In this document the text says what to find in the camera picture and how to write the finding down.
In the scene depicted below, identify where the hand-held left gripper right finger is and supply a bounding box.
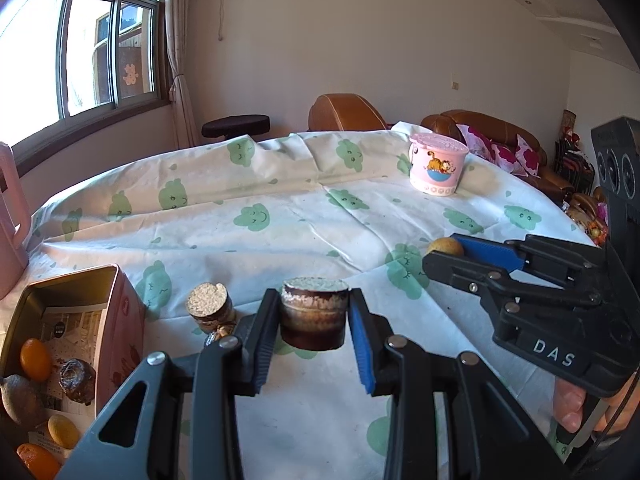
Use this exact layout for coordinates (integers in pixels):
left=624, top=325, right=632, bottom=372
left=349, top=288, right=568, bottom=480

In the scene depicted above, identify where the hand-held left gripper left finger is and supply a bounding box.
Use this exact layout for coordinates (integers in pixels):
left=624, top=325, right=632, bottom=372
left=57, top=287, right=282, bottom=480

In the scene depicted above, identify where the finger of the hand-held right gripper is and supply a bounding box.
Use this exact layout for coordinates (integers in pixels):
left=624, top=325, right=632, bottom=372
left=422, top=250, right=601, bottom=319
left=450, top=232, right=609, bottom=307

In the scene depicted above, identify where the round yellow-brown fruit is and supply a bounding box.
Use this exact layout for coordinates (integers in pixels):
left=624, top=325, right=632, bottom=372
left=426, top=237, right=466, bottom=261

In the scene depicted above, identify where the large brown cut cylinder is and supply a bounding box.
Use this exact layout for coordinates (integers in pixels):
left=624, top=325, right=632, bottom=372
left=279, top=277, right=350, bottom=351

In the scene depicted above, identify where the pink metal tin box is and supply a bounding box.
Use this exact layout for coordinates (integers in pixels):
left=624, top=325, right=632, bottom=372
left=0, top=265, right=147, bottom=480

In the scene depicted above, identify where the dark foil-wrapped ball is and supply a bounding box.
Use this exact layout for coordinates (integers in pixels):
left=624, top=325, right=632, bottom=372
left=58, top=358, right=97, bottom=404

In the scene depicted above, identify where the small orange citrus fruit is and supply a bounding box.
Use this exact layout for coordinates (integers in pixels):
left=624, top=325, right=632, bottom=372
left=20, top=338, right=53, bottom=382
left=16, top=442, right=62, bottom=480

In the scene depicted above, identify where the person's right hand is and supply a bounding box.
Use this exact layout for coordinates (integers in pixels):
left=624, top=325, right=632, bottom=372
left=552, top=376, right=632, bottom=434

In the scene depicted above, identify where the small gold foil piece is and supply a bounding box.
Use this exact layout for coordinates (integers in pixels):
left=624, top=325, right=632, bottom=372
left=203, top=324, right=236, bottom=349

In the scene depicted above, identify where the small brown notched cylinder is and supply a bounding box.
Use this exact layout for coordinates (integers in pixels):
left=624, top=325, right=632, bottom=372
left=186, top=282, right=237, bottom=335

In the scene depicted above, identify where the pink cartoon cup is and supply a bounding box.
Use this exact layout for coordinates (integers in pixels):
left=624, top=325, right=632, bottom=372
left=408, top=132, right=471, bottom=197

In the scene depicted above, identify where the dark cluttered rack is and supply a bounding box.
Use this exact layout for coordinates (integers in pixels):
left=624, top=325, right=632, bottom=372
left=552, top=109, right=610, bottom=242

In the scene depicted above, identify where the brown leather sofa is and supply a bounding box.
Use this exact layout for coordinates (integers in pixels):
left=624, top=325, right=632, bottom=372
left=420, top=109, right=577, bottom=207

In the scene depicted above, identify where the cloud print tablecloth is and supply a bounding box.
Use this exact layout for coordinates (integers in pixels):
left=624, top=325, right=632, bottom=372
left=24, top=121, right=603, bottom=480

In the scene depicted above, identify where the printed paper leaflet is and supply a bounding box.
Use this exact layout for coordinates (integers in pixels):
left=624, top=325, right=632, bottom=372
left=27, top=307, right=110, bottom=463

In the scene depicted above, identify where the brown leather armchair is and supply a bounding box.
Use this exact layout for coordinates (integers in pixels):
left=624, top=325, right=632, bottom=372
left=307, top=93, right=394, bottom=133

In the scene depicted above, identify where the black round stool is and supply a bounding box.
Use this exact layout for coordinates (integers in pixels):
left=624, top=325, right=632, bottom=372
left=201, top=114, right=271, bottom=140

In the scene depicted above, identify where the small yellow fruit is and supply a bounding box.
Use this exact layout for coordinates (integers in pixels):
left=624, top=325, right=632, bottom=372
left=47, top=413, right=81, bottom=450

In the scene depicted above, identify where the grey-brown pear-shaped fruit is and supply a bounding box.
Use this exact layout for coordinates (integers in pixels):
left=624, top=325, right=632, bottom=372
left=0, top=373, right=44, bottom=429

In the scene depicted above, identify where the pink electric kettle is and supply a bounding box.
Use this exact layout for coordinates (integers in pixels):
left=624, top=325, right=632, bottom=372
left=0, top=142, right=32, bottom=301

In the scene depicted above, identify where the plain beige curtain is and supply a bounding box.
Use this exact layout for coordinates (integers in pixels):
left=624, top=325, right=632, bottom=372
left=164, top=0, right=202, bottom=151

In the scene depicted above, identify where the sliding glass window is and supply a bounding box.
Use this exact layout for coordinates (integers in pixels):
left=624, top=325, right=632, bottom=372
left=0, top=0, right=172, bottom=162

